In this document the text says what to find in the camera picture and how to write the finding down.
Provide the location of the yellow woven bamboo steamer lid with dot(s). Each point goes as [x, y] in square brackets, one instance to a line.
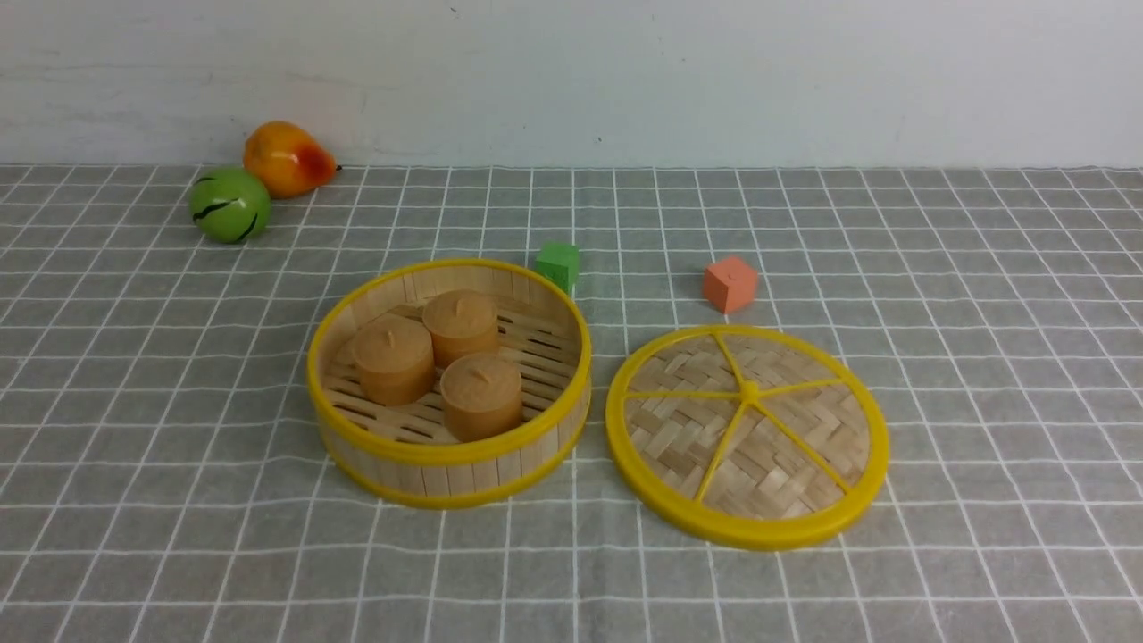
[747, 437]

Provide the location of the bamboo steamer basket yellow rims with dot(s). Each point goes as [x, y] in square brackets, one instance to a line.
[405, 454]

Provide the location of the green foam cube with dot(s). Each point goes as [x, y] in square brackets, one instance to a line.
[559, 263]

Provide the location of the tan toy bun back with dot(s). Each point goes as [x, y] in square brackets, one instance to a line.
[461, 322]

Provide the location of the tan toy bun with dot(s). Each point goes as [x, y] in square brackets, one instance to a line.
[461, 322]
[482, 396]
[394, 360]

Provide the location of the tan toy bun front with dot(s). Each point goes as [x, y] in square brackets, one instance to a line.
[482, 396]

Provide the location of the orange foam cube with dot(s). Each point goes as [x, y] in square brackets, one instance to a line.
[730, 284]

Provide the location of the tan toy bun left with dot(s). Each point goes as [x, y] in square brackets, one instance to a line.
[394, 360]

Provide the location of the green toy apple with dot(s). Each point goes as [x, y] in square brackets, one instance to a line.
[229, 205]

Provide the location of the grey checkered tablecloth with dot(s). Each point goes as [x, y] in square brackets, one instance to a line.
[164, 481]

